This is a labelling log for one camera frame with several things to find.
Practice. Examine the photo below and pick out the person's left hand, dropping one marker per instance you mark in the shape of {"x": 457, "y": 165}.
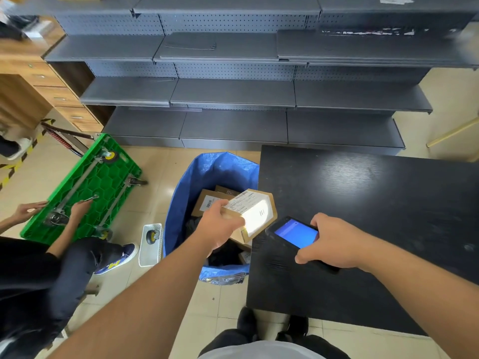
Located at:
{"x": 215, "y": 226}

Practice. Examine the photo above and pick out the person's right hand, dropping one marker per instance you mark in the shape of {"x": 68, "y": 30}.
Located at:
{"x": 336, "y": 244}

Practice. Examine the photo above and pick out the person's left thumb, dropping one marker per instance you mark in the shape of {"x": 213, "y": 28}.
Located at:
{"x": 234, "y": 219}

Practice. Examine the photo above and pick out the person's right thumb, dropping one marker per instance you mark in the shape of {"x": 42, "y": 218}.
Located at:
{"x": 305, "y": 256}

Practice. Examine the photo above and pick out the cardboard parcel with white label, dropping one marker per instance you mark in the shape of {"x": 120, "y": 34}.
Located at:
{"x": 254, "y": 211}

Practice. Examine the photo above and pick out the black handheld scanner phone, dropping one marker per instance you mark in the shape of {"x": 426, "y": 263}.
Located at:
{"x": 293, "y": 232}

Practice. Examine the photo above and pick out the person's left forearm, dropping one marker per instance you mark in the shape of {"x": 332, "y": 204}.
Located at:
{"x": 142, "y": 306}

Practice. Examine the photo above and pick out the person's right forearm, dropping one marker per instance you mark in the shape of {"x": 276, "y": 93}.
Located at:
{"x": 419, "y": 291}

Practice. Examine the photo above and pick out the cardboard box with tape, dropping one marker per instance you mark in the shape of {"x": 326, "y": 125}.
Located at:
{"x": 239, "y": 241}

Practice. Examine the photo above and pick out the small brown cardboard box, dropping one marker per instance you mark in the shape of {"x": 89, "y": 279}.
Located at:
{"x": 226, "y": 190}

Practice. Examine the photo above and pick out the flat cardboard box with label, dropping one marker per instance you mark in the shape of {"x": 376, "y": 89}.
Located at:
{"x": 204, "y": 203}

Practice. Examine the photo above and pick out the black packets in bag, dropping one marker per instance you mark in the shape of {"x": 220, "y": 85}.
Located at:
{"x": 224, "y": 256}

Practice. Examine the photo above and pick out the blue woven plastic bag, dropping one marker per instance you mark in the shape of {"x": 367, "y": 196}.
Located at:
{"x": 209, "y": 171}

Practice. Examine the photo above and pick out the silver foil packet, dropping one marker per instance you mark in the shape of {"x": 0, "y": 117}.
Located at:
{"x": 224, "y": 279}

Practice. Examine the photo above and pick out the person's black right shoe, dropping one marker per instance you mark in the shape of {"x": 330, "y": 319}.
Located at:
{"x": 295, "y": 327}

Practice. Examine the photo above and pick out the person's black shoe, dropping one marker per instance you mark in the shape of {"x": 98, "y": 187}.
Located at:
{"x": 247, "y": 323}
{"x": 295, "y": 327}

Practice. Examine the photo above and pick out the white tray with caster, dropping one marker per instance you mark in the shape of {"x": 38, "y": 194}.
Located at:
{"x": 151, "y": 244}

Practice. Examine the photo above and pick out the person's black left shoe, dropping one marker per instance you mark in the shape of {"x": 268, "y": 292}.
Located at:
{"x": 247, "y": 323}

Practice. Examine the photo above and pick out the grey swivel caster wheel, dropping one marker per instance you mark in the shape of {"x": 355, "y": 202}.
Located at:
{"x": 137, "y": 180}
{"x": 56, "y": 218}

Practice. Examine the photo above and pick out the person's white shirt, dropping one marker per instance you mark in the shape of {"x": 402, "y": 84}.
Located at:
{"x": 262, "y": 351}

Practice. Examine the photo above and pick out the grey metal shelving unit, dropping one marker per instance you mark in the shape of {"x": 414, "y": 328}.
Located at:
{"x": 239, "y": 93}

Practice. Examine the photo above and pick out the yellow hub caster wheel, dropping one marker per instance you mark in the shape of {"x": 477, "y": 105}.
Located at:
{"x": 104, "y": 233}
{"x": 110, "y": 156}

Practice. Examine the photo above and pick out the green plastic platform cart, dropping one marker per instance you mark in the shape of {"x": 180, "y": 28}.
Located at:
{"x": 97, "y": 186}

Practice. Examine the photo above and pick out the silver wrench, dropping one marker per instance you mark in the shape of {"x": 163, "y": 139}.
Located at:
{"x": 90, "y": 198}

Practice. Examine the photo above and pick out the wooden drawer cabinet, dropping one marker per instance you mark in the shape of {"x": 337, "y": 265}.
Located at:
{"x": 45, "y": 82}

